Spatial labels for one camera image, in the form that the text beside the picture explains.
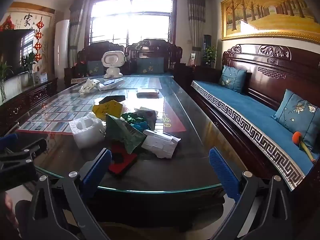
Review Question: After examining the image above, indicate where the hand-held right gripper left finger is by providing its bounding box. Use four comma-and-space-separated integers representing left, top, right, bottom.
21, 149, 113, 240

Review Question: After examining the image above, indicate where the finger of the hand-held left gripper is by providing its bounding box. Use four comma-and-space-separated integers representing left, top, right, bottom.
0, 133, 19, 153
6, 139, 48, 159

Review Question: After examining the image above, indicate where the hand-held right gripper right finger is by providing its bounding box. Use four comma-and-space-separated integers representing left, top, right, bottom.
209, 148, 300, 240

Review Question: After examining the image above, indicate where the green paper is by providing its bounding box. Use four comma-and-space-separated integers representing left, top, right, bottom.
122, 112, 150, 132

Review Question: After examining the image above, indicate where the red and black box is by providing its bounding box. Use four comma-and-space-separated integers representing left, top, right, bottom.
108, 144, 138, 175

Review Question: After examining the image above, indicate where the white foam block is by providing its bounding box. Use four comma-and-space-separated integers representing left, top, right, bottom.
69, 112, 107, 149

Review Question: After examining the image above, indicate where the green snack bag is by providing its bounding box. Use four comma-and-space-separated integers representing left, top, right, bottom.
105, 114, 147, 155

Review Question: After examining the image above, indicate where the grid of photo sheets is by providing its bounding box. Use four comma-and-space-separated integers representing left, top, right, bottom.
17, 76, 163, 133

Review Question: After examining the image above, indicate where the carved wooden television cabinet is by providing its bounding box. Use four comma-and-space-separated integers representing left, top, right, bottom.
0, 76, 58, 137

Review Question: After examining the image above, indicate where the bamboo plant in vase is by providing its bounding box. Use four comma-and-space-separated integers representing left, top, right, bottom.
21, 51, 38, 86
0, 61, 13, 103

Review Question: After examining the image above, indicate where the white cardboard box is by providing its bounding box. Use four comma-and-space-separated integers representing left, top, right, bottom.
141, 129, 182, 159

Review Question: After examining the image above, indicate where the blue sofa seat cushion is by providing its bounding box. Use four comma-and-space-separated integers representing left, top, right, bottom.
191, 80, 318, 188

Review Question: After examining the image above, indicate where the red poster under glass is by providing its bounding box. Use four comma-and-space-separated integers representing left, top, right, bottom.
155, 97, 187, 133

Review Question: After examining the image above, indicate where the white crumpled plastic bag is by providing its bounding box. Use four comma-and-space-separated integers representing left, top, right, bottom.
79, 79, 100, 95

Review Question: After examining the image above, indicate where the flat screen television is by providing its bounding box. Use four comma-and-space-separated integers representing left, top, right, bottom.
0, 29, 35, 81

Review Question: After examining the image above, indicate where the small blue embroidered pillow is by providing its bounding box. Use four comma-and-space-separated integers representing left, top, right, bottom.
219, 65, 248, 93

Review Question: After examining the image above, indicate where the large blue embroidered pillow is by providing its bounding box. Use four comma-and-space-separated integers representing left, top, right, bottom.
271, 89, 320, 153

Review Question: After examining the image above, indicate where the blue armchair pillow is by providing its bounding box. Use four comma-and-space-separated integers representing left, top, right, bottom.
86, 60, 104, 75
137, 57, 165, 74

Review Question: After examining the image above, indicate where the red knot hanging decoration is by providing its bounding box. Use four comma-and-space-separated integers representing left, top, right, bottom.
35, 21, 44, 63

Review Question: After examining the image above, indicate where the white standing air conditioner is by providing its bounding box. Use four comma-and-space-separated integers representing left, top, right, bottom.
54, 19, 71, 80

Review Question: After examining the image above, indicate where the wooden side table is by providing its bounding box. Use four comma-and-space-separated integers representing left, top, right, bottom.
172, 64, 208, 90

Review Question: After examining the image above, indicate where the white robot toy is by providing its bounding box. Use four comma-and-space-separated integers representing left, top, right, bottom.
101, 51, 125, 79

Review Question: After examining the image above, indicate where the carved wooden armchair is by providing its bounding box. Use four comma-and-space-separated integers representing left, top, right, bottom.
125, 39, 183, 77
76, 41, 127, 77

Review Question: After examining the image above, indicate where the carved wooden sofa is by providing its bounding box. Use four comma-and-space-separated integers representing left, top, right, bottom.
190, 44, 320, 193

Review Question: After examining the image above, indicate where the potted green plant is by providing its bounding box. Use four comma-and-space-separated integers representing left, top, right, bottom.
202, 45, 218, 68

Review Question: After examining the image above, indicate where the grey patterned curtain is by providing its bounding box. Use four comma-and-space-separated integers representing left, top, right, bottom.
187, 0, 207, 53
67, 0, 88, 68

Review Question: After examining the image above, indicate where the large window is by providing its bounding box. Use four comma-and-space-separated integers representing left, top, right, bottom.
84, 0, 178, 47

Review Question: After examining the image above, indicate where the gold framed tree painting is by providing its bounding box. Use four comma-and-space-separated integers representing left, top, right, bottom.
220, 0, 320, 43

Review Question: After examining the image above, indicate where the calligraphy wall scroll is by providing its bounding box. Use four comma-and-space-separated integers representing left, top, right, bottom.
7, 7, 55, 77

